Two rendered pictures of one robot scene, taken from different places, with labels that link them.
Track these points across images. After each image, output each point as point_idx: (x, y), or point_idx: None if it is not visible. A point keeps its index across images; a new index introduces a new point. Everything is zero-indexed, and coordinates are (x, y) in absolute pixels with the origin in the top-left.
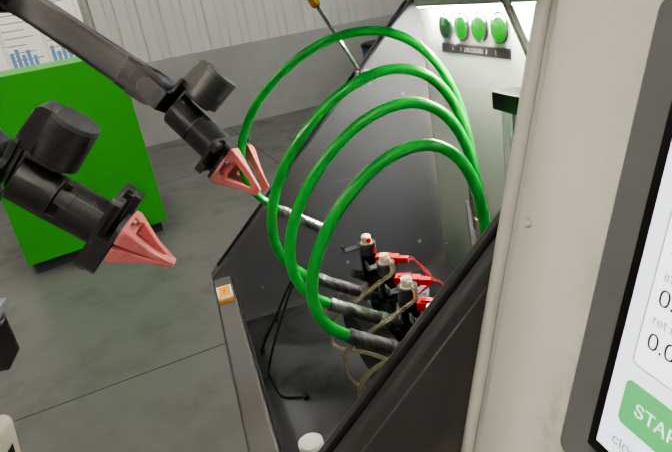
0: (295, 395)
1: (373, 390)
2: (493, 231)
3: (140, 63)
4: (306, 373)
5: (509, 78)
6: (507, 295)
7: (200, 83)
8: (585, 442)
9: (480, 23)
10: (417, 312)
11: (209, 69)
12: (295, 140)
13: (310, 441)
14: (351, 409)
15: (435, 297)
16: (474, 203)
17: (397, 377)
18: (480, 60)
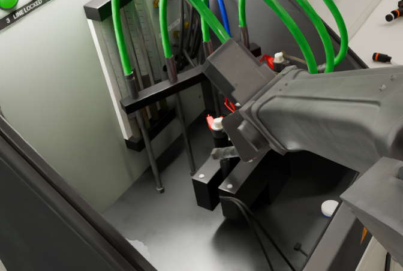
0: (302, 255)
1: (348, 48)
2: None
3: (295, 66)
4: (275, 267)
5: (77, 2)
6: None
7: (254, 56)
8: None
9: None
10: None
11: (238, 39)
12: (282, 6)
13: (331, 206)
14: (355, 65)
15: (305, 14)
16: (174, 60)
17: (339, 37)
18: (39, 11)
